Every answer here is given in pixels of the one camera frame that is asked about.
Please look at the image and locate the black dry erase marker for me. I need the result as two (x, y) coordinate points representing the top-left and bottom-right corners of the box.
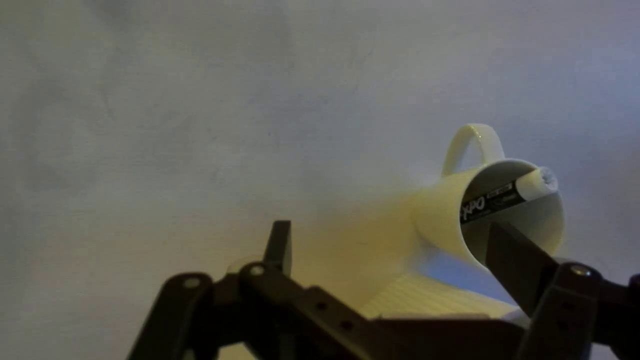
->
(457, 166), (560, 230)

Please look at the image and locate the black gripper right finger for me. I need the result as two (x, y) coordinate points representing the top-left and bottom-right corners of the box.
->
(483, 219), (640, 360)

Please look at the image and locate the white plastic storage box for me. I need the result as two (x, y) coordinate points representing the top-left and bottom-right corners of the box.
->
(357, 267), (529, 323)

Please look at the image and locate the white ceramic mug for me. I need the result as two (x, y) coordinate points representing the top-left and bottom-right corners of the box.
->
(411, 122), (567, 271)

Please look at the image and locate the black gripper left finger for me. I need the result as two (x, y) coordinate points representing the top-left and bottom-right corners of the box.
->
(125, 218), (376, 360)

